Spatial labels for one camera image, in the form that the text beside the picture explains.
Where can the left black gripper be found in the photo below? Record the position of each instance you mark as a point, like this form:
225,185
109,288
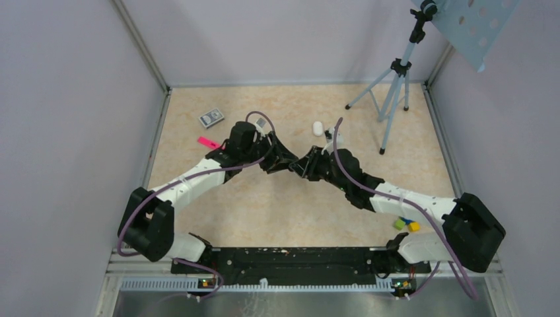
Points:
275,161

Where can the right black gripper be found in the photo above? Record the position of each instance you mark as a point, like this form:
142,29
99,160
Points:
308,165

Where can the white earbud charging case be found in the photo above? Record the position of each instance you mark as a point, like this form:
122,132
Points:
317,129

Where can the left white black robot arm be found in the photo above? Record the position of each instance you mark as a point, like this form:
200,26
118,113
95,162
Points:
148,224

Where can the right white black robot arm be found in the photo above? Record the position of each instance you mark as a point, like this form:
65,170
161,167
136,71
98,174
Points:
464,228

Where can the pink marker piece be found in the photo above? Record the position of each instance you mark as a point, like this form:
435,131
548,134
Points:
208,143

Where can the playing card deck box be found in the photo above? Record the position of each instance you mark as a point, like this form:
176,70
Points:
211,118

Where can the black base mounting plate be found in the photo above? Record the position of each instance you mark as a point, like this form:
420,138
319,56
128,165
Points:
317,266

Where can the light blue tripod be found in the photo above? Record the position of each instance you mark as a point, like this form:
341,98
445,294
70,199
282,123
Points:
399,88

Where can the green cube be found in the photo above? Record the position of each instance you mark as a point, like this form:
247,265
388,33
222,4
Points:
399,224

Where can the blue toy car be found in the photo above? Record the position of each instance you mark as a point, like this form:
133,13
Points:
406,221

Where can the yellow cube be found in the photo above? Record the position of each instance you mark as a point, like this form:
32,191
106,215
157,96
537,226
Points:
414,227

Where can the perforated blue metal panel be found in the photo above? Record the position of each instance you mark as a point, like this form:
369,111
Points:
471,27

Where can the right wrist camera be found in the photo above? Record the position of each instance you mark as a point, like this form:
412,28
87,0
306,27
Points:
332,138

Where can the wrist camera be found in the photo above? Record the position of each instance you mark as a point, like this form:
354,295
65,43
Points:
332,138
261,125

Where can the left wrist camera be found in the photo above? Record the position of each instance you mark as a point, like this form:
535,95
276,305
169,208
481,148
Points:
261,125

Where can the white toothed cable rail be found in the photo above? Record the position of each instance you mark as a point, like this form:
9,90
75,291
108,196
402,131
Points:
190,284

